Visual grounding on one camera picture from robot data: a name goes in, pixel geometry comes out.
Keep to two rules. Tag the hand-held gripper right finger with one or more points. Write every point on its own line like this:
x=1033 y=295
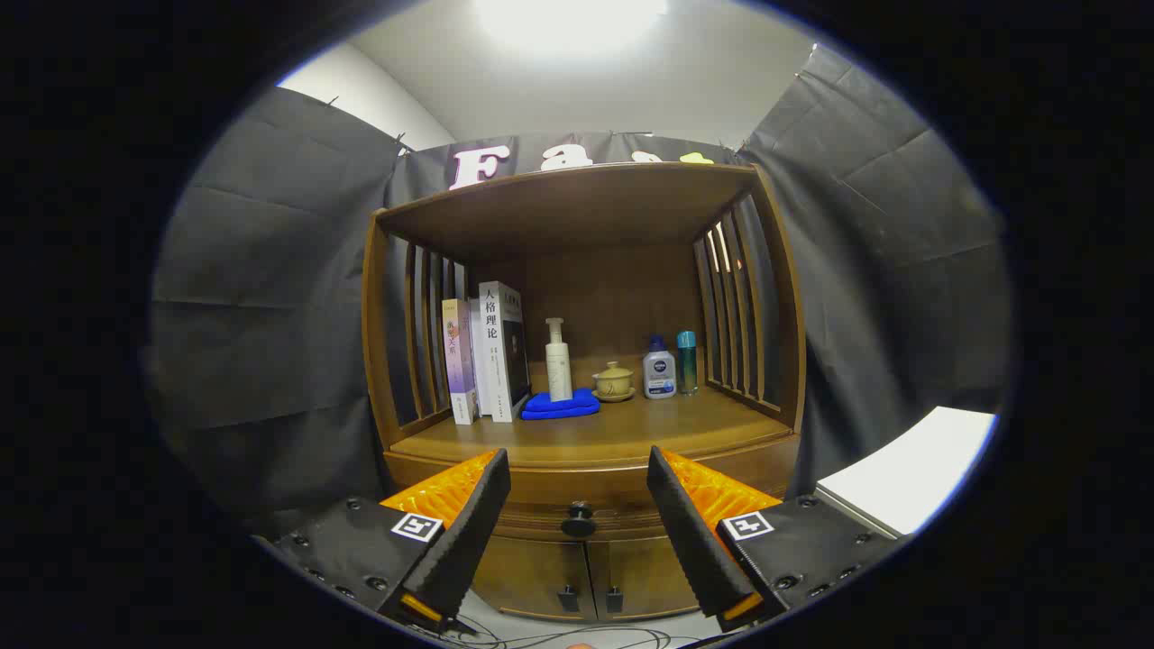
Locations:
x=690 y=532

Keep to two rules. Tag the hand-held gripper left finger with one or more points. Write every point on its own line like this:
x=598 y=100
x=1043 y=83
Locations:
x=469 y=532

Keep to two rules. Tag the wooden drawer with black knob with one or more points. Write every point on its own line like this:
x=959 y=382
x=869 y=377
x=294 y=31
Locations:
x=586 y=482

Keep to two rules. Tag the wooden cabinet door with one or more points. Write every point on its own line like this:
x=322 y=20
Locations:
x=645 y=572
x=523 y=572

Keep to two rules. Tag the wooden countertop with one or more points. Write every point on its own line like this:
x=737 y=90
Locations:
x=631 y=433

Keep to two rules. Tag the brown wooden cabinet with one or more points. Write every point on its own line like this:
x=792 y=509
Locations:
x=586 y=207

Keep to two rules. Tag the blue folded cloth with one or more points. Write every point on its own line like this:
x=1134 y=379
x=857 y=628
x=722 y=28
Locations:
x=559 y=408

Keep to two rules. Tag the white bottle with blue cap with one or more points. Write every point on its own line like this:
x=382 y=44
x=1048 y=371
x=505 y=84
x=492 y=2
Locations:
x=659 y=374

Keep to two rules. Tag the teal bottle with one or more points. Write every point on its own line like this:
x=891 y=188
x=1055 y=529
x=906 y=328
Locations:
x=687 y=365

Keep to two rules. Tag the yellow lidded teacup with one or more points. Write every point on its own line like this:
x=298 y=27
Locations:
x=614 y=383

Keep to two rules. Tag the thin white book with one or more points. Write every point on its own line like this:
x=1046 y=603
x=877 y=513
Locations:
x=478 y=361

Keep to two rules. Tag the purple book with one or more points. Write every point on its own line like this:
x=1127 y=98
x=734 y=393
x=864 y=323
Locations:
x=458 y=361

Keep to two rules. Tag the thick white and black book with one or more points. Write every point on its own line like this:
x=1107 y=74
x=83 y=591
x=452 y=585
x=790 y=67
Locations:
x=498 y=361

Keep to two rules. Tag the white pump bottle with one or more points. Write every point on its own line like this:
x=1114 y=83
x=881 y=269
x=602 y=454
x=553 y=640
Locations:
x=559 y=370

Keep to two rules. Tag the white table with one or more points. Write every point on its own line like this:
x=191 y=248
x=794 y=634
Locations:
x=911 y=469

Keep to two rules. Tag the black backdrop cloth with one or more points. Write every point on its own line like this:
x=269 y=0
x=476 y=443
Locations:
x=270 y=270

